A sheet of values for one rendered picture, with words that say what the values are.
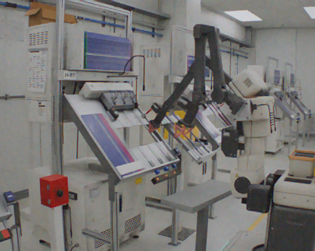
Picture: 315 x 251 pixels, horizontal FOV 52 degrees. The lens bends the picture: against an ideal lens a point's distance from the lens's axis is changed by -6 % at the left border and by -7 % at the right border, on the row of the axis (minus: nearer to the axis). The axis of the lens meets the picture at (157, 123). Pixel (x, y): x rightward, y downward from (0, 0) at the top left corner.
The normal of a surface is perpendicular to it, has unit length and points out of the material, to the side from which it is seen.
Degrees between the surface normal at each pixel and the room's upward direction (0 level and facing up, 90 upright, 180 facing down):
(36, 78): 94
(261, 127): 90
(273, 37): 90
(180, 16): 90
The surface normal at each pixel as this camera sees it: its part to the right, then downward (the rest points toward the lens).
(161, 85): -0.56, 0.08
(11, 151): 0.83, 0.07
